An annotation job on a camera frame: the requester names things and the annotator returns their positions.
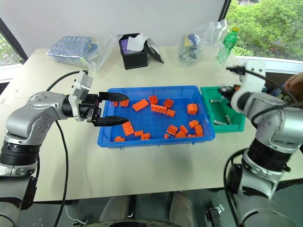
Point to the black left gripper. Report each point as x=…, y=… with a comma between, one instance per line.
x=91, y=107

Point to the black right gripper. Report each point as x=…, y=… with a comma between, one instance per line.
x=227, y=93

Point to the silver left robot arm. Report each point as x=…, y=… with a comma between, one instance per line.
x=35, y=111

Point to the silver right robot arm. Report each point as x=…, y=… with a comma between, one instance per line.
x=272, y=118

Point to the green plastic bin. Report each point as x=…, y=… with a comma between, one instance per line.
x=222, y=111

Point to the blue plastic bin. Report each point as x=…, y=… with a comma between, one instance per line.
x=151, y=123

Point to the person's bare hand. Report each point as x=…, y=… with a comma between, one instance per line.
x=294, y=82

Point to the small orange toy brick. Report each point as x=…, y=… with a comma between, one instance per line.
x=115, y=103
x=166, y=136

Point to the silver battery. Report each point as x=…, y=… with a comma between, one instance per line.
x=228, y=119
x=216, y=101
x=220, y=122

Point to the long orange toy brick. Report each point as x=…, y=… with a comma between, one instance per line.
x=128, y=128
x=140, y=105
x=158, y=108

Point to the smooth orange rounded block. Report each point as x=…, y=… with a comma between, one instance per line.
x=192, y=108

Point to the green plastic bottle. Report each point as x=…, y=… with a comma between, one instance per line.
x=228, y=42

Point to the black square box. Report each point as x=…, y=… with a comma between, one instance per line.
x=135, y=59

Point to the large clear plastic bag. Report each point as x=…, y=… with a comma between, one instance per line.
x=203, y=42

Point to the white crumpled paper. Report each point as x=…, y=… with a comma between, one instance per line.
x=137, y=42

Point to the black box lid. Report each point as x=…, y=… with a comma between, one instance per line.
x=155, y=50

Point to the blue perforated rack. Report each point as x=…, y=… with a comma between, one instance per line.
x=68, y=47

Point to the grey rounded shape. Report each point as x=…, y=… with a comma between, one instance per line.
x=181, y=205
x=114, y=209

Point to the black metal clamp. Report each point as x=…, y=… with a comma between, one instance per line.
x=215, y=212

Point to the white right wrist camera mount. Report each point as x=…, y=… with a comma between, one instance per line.
x=253, y=73

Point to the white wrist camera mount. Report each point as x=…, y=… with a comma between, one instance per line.
x=253, y=73
x=81, y=86

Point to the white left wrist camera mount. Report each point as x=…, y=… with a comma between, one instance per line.
x=81, y=86

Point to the black window frame post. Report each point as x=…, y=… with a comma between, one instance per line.
x=11, y=40
x=225, y=9

